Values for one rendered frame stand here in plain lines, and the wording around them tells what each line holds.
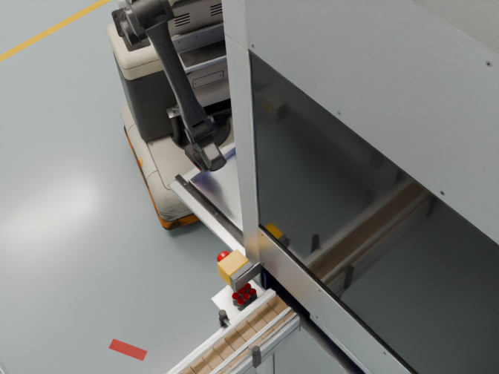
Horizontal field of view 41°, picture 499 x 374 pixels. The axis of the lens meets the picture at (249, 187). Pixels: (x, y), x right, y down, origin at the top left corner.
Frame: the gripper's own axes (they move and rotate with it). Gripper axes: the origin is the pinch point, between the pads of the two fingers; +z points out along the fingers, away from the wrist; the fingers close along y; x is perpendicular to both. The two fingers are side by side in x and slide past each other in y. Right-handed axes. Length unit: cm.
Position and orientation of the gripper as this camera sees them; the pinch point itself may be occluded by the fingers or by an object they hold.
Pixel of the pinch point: (201, 168)
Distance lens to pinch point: 211.6
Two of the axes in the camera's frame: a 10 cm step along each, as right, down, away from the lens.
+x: 7.5, -5.5, 3.6
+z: -0.8, 4.6, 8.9
